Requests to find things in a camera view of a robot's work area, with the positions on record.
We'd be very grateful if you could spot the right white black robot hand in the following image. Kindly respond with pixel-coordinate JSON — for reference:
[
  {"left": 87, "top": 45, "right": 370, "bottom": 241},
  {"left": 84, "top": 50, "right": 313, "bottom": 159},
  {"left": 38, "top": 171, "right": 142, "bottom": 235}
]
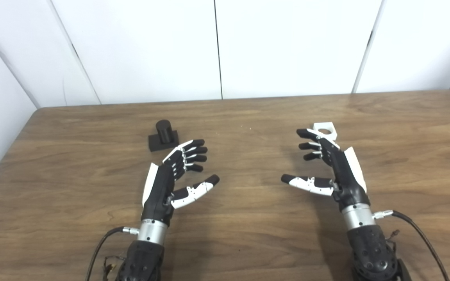
[{"left": 281, "top": 128, "right": 371, "bottom": 213}]

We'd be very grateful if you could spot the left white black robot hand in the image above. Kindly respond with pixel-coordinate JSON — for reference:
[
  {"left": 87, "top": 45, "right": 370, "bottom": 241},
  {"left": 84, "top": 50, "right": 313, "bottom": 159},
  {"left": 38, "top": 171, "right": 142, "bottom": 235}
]
[{"left": 141, "top": 139, "right": 221, "bottom": 226}]

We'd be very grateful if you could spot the white square piece with hole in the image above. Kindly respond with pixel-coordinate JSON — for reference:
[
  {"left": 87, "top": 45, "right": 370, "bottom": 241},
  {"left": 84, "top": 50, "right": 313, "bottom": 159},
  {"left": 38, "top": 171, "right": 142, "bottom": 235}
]
[{"left": 307, "top": 122, "right": 338, "bottom": 141}]

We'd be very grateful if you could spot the black peg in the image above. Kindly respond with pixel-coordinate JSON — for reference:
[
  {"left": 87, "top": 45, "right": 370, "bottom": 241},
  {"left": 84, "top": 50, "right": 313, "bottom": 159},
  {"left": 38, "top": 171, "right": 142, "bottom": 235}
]
[{"left": 148, "top": 119, "right": 180, "bottom": 152}]

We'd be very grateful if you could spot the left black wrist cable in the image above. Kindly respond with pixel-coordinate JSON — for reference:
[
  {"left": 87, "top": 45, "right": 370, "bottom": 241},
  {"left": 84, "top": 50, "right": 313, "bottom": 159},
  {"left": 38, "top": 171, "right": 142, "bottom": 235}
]
[{"left": 85, "top": 226, "right": 139, "bottom": 281}]

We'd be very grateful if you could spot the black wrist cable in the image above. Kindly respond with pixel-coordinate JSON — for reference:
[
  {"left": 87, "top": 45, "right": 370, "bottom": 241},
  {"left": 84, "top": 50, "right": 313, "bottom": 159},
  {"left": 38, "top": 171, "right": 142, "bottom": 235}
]
[
  {"left": 373, "top": 210, "right": 450, "bottom": 281},
  {"left": 85, "top": 226, "right": 139, "bottom": 281}
]

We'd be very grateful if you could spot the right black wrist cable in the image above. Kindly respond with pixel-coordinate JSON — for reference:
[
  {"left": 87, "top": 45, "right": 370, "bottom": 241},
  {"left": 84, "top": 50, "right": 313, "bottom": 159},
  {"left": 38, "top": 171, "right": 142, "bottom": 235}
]
[{"left": 373, "top": 210, "right": 450, "bottom": 281}]

